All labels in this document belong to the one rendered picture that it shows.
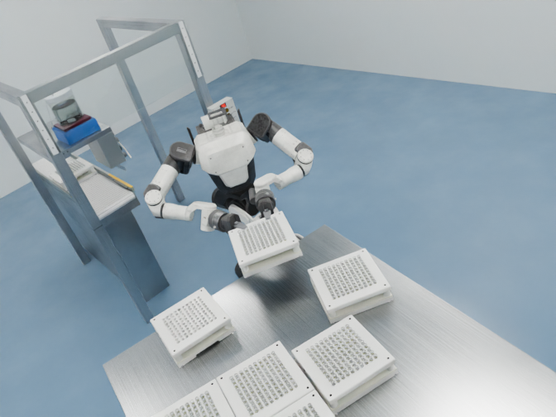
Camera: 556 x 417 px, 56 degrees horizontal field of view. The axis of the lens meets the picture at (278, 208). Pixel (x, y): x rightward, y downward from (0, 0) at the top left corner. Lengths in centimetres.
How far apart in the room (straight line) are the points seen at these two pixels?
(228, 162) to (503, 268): 174
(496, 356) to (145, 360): 124
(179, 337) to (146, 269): 174
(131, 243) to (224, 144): 133
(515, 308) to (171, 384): 191
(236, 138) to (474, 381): 147
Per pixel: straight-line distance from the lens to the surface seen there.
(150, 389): 202
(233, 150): 251
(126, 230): 355
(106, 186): 357
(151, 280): 378
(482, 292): 321
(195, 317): 208
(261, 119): 256
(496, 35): 523
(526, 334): 301
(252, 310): 209
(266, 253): 202
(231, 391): 177
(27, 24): 641
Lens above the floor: 228
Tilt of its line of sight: 33 degrees down
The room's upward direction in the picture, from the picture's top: 18 degrees counter-clockwise
